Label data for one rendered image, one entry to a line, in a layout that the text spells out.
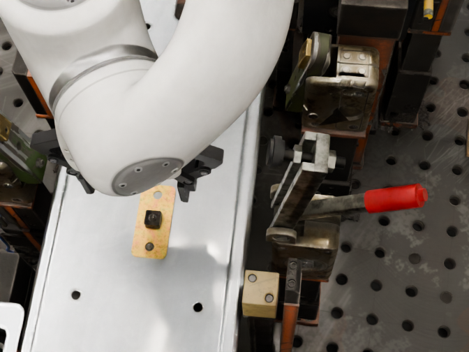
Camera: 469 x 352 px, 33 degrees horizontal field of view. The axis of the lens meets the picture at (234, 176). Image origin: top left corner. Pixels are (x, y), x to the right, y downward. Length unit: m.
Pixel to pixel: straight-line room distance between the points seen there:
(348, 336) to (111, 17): 0.75
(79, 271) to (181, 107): 0.45
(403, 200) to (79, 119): 0.35
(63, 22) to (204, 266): 0.44
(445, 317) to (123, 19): 0.79
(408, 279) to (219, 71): 0.77
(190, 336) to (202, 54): 0.45
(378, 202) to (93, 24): 0.36
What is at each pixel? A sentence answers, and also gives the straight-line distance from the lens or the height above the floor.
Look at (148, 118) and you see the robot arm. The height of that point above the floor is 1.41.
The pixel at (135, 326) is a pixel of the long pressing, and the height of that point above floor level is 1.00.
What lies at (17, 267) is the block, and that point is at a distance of 0.90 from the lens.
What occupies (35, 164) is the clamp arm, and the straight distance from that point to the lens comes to 0.91.
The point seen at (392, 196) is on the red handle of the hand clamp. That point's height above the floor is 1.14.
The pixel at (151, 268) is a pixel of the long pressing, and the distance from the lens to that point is 0.84.
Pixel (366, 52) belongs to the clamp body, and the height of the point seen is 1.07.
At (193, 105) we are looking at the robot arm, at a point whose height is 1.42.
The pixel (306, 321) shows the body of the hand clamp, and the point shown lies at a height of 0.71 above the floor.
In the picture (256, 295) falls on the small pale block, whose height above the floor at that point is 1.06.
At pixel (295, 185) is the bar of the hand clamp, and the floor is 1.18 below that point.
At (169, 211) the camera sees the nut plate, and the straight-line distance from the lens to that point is 0.86.
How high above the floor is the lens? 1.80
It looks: 67 degrees down
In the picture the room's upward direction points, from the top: 5 degrees counter-clockwise
